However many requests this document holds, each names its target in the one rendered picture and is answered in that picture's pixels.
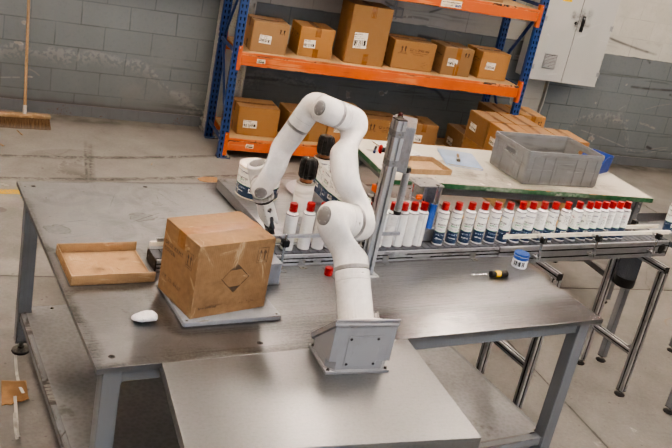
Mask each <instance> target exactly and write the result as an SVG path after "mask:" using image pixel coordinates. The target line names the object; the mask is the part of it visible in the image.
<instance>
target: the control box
mask: <svg viewBox="0 0 672 448"><path fill-rule="evenodd" d="M403 118H404V119H406V120H408V123H407V128H406V132H405V134H404V141H403V145H402V149H401V154H400V158H399V161H398V164H397V171H396V172H400V173H404V174H405V173H406V171H407V167H408V163H409V158H410V154H411V150H412V146H413V141H414V137H415V133H416V128H417V121H418V119H417V118H412V117H407V116H403Z"/></svg>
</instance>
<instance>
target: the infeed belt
mask: <svg viewBox="0 0 672 448"><path fill-rule="evenodd" d="M470 240H471V239H469V243H468V245H467V246H464V245H460V244H458V243H457V240H456V243H455V246H449V245H446V244H445V243H444V240H443V242H442V246H434V245H432V244H431V241H422V243H421V247H414V246H411V247H410V248H406V247H403V246H401V248H395V247H392V246H391V248H384V247H382V246H381V248H379V249H378V251H395V250H422V249H449V248H477V247H499V246H498V245H497V244H495V243H494V244H493V245H489V244H486V243H484V242H483V239H482V242H481V245H475V244H472V243H471V242H470ZM310 246H311V244H310ZM310 246H309V250H308V251H301V250H299V249H297V244H294V245H293V248H292V251H291V252H285V255H287V254H314V253H330V251H329V250H327V249H325V248H323V249H322V250H321V251H316V250H313V249H311V247H310ZM149 251H150V253H151V254H152V256H153V257H154V259H156V260H157V259H162V252H163V249H149ZM274 254H275V255H282V250H280V245H275V248H274Z"/></svg>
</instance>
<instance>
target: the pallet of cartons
mask: <svg viewBox="0 0 672 448"><path fill-rule="evenodd" d="M511 107H512V105H507V104H505V105H504V104H499V103H498V104H496V103H492V102H482V101H479V103H478V107H477V110H471V111H470V115H469V119H468V123H467V125H462V124H453V123H448V124H447V130H446V135H445V139H444V142H443V144H444V145H445V146H446V147H456V148H468V149H479V150H489V151H492V149H493V146H494V142H495V138H496V136H495V135H496V131H506V132H519V133H531V134H543V135H555V136H567V137H570V138H572V139H574V140H576V141H578V142H580V143H581V144H583V145H585V146H587V147H589V144H590V143H589V142H587V141H585V140H583V139H582V138H580V137H578V136H577V135H575V134H573V133H571V132H570V131H568V130H560V129H551V128H543V127H544V124H545V120H546V117H544V116H542V115H541V114H539V113H537V112H535V111H534V110H532V109H530V108H529V107H524V106H521V107H520V111H519V114H518V115H512V114H510V110H511ZM483 199H484V200H486V201H487V202H489V203H490V205H492V206H493V207H494V206H495V202H496V201H500V202H502V203H503V204H502V208H504V204H505V201H506V199H497V198H483ZM515 201H516V202H517V203H519V204H520V202H521V201H526V202H527V203H528V204H527V208H526V210H527V209H528V208H529V207H530V203H531V201H527V200H515Z"/></svg>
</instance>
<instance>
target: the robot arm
mask: <svg viewBox="0 0 672 448"><path fill-rule="evenodd" d="M316 121H317V122H319V123H321V124H324V125H327V126H330V127H332V128H335V129H338V130H339V132H340V140H339V141H338V142H337V143H336V144H335V145H334V146H333V147H332V148H331V151H330V170H331V177H332V181H333V184H334V186H335V188H336V190H337V191H338V193H339V195H340V197H341V199H342V201H343V202H341V201H328V202H326V203H324V204H323V205H322V206H321V207H320V208H319V210H318V212H317V216H316V225H317V229H318V232H319V234H320V236H321V238H322V240H323V242H324V243H325V245H326V247H327V248H328V250H329V251H330V253H331V255H332V258H333V264H334V277H335V289H336V301H337V314H338V319H380V318H379V313H378V312H376V313H375V311H373V302H372V291H371V280H370V269H369V261H368V256H367V254H366V253H365V251H364V250H363V249H362V248H361V246H360V245H359V244H358V243H357V242H356V241H362V240H365V239H367V238H369V237H370V236H371V235H372V234H373V232H374V229H375V215H374V212H373V209H372V206H371V203H370V201H369V199H368V197H367V194H366V192H365V190H364V188H363V186H362V183H361V180H360V175H359V165H358V148H359V145H360V142H361V140H362V139H363V137H364V136H365V134H366V132H367V129H368V120H367V116H366V114H365V113H364V112H363V111H362V110H361V109H360V108H358V107H356V106H354V105H351V104H349V103H346V102H343V101H341V100H338V99H336V98H333V97H331V96H328V95H327V94H324V93H319V92H313V93H310V94H308V95H306V96H305V97H304V98H303V99H302V100H301V102H300V103H299V104H298V106H297V107H296V109H295V110H294V111H293V113H292V114H291V116H290V117H289V119H288V120H287V121H286V123H285V124H284V126H283V127H282V129H281V130H280V132H279V133H278V135H277V136H276V137H275V139H274V141H273V142H272V144H271V147H270V150H269V154H268V157H267V160H265V159H255V160H252V161H250V162H249V163H248V164H247V170H248V175H249V181H250V189H251V194H252V197H253V201H254V202H255V203H256V204H257V211H258V215H259V218H260V219H261V221H262V222H263V223H264V227H265V228H266V229H265V230H266V231H267V232H269V233H270V234H275V232H274V229H275V226H274V222H275V223H276V224H278V218H277V213H276V209H275V206H274V203H273V200H274V191H273V190H274V188H275V187H276V186H277V184H278V183H279V181H280V180H281V178H282V177H283V175H284V173H285V171H286V168H287V166H288V163H289V160H290V158H291V156H292V154H293V152H294V151H295V150H296V148H297V147H298V146H299V144H300V143H301V142H302V140H303V139H304V138H305V136H306V135H307V133H308V132H309V131H310V129H311V128H312V126H313V125H314V124H315V122H316ZM273 221H274V222H273Z"/></svg>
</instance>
